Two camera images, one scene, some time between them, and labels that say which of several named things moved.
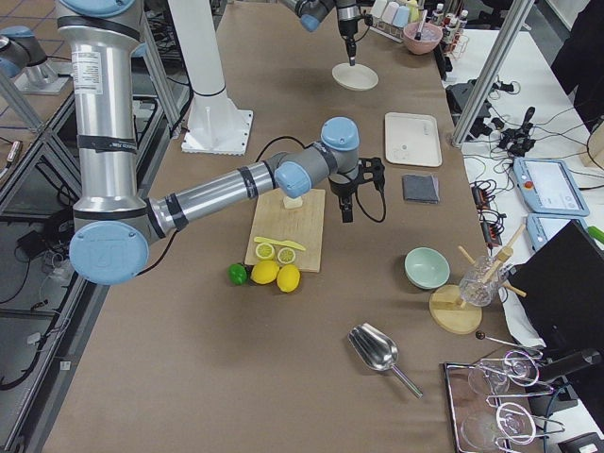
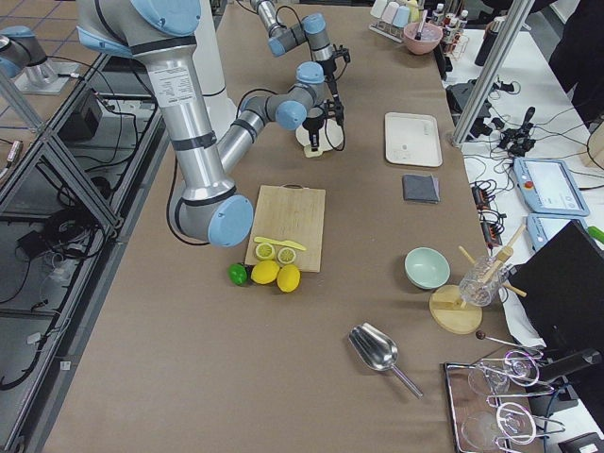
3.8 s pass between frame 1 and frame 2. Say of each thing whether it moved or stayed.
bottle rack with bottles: stayed
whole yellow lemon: stayed
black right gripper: moved
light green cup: stayed
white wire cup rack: stayed
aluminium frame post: stayed
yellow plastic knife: stayed
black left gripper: moved
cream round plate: moved
